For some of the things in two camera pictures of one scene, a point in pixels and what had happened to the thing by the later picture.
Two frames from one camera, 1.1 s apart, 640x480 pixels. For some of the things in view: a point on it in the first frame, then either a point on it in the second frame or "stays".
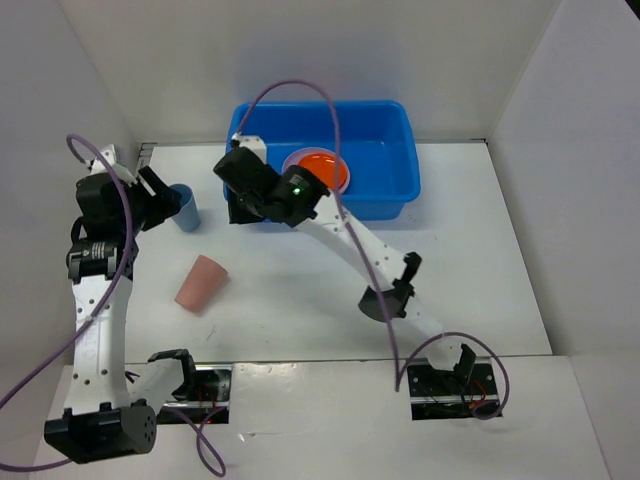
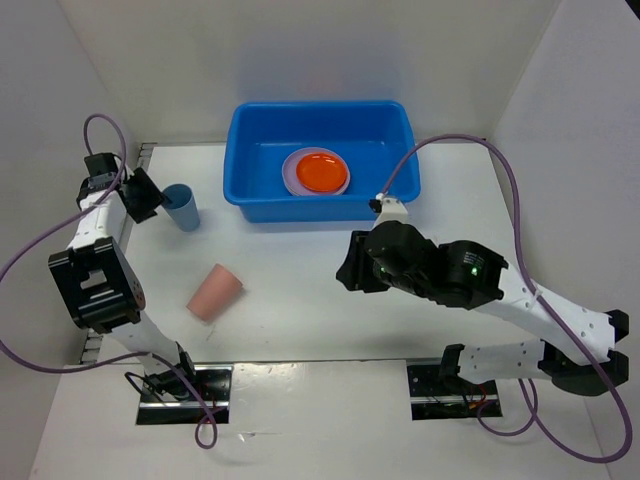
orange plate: x=324 y=168 stays
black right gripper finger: x=239 y=211 to x=353 y=270
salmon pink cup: x=203 y=284 to x=215 y=294
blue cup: x=188 y=218 stays
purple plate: x=293 y=160 stays
